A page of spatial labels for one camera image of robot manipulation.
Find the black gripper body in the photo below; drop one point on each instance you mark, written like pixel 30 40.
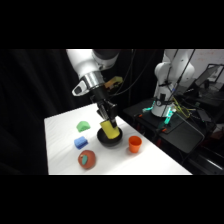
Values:
pixel 100 98

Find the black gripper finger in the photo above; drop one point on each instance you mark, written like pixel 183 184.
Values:
pixel 113 118
pixel 102 113

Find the yellow plastic cup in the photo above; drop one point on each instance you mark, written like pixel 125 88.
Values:
pixel 110 130

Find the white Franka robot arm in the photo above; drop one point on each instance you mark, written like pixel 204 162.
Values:
pixel 83 63

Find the black bowl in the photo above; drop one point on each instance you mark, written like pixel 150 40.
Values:
pixel 108 142

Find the orange plastic cup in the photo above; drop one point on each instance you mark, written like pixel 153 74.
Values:
pixel 135 144

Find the green sponge wedge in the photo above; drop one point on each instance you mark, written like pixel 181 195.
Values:
pixel 83 126

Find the blue sponge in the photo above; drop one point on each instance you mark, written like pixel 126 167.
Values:
pixel 81 142

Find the red plush fruit green leaf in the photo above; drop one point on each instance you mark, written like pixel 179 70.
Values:
pixel 87 159

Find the small green light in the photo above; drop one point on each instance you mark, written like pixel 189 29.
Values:
pixel 167 116

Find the dark laptop monitor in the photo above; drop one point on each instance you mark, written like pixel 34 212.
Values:
pixel 209 76

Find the white whiteboard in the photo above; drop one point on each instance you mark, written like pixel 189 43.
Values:
pixel 210 56

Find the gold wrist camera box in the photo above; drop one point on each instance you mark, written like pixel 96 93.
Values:
pixel 114 81

